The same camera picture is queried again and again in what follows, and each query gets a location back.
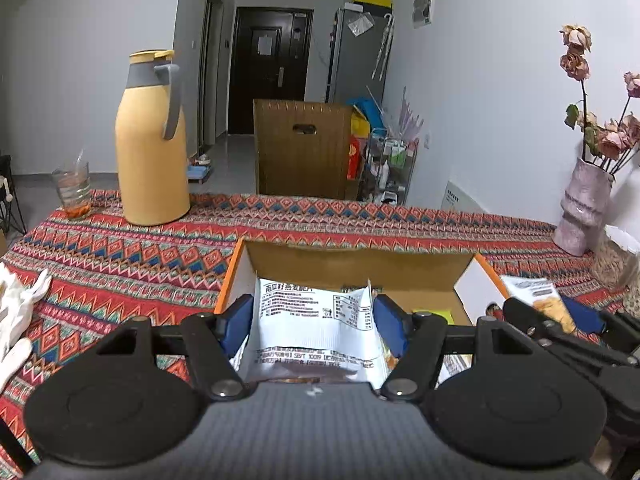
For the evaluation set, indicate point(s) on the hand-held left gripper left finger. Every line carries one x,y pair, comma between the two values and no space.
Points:
237,322

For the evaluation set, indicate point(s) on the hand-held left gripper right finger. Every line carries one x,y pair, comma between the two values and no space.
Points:
392,325

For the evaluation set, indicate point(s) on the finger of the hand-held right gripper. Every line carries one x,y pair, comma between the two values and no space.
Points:
585,317
530,322

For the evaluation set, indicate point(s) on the white orange snack packet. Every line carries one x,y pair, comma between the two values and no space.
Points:
310,330
537,292

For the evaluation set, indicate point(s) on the red cardboard box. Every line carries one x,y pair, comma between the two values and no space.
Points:
350,265

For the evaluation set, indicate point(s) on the lime green snack packet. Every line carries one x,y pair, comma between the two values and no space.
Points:
437,316

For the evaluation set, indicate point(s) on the clear container of seeds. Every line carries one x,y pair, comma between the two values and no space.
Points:
615,260

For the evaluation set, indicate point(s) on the pink ceramic vase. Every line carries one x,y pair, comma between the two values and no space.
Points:
582,205

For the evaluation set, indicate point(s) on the dried pink roses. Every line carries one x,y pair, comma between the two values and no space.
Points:
612,142

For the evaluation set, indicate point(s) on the brown chair back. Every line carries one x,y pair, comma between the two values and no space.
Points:
280,150

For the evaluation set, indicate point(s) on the yellow thermos jug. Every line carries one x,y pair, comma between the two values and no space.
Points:
150,160

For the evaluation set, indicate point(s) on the yellow bag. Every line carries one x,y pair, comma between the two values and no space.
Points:
359,124

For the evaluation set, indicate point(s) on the lavender bunch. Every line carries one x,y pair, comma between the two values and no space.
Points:
407,120

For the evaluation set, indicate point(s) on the clear drinking glass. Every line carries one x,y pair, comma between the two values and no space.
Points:
72,190

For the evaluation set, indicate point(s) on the blue bag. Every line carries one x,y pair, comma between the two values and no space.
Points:
367,110

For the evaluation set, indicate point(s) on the dark door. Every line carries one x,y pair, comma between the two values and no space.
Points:
250,85

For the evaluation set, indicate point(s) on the grey refrigerator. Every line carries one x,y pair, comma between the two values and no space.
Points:
350,70

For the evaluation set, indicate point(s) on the black folding chair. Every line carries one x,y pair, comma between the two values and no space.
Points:
5,170

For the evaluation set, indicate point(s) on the paper notice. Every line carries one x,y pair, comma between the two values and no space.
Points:
265,45

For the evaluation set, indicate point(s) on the white folded umbrella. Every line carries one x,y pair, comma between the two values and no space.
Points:
384,45

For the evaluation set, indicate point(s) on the clear plastic bag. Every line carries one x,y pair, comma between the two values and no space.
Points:
360,24

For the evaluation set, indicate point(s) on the yellow box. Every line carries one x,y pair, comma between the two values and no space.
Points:
372,0

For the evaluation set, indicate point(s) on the wall poster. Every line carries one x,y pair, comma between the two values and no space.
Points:
424,4

